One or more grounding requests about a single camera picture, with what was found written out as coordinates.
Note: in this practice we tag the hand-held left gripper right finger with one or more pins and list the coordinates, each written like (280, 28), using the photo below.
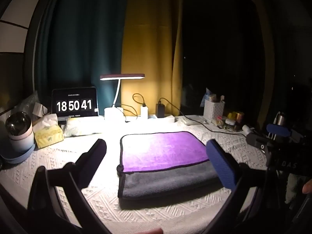
(220, 165)

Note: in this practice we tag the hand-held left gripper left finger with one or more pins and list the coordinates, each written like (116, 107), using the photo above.
(96, 152)

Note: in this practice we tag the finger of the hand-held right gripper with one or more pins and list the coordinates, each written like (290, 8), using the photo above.
(277, 129)

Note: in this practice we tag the grey towel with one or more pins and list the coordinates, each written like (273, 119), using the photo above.
(170, 180)

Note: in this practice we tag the purple towel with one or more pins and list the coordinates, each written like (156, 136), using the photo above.
(160, 150)

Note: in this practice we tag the person's right hand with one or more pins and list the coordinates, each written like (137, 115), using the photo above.
(307, 187)

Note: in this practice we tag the person's left hand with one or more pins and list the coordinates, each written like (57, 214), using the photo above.
(151, 231)

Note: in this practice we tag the metal cup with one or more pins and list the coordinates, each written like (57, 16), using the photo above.
(281, 119)

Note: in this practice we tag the white fluffy cloth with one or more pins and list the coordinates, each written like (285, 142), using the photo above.
(291, 189)

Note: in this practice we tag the white plastic packet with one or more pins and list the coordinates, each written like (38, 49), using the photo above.
(81, 126)

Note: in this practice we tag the small white bottle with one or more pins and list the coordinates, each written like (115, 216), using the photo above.
(247, 128)

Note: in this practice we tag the white earbuds case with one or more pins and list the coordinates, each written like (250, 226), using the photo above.
(230, 121)

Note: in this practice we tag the white patterned tablecloth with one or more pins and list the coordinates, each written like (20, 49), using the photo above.
(102, 199)

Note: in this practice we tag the tablet clock display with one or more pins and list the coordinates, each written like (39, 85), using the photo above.
(74, 104)

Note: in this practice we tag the yellow tissue box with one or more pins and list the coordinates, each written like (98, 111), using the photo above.
(47, 132)

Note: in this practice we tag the white woven storage basket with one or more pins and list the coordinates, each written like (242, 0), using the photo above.
(213, 111)

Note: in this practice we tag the white desk lamp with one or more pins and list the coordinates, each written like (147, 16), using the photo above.
(117, 95)

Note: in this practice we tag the white charger plug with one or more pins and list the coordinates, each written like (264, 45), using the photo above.
(144, 112)

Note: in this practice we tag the blue packet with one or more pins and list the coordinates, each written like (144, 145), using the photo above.
(206, 97)

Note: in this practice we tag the small white box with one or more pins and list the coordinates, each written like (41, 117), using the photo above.
(39, 109)

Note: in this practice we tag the white power strip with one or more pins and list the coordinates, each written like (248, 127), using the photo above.
(162, 118)

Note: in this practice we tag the black power adapter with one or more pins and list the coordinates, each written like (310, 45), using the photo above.
(160, 110)

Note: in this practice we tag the blue round tray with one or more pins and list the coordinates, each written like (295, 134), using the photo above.
(17, 157)

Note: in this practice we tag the round pink-white humidifier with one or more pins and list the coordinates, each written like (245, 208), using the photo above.
(18, 131)

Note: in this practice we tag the clear plastic bag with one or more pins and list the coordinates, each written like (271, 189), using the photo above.
(26, 103)

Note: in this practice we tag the teal curtain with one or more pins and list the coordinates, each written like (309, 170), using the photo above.
(82, 43)

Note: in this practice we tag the yellow curtain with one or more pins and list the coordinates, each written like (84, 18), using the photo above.
(151, 41)

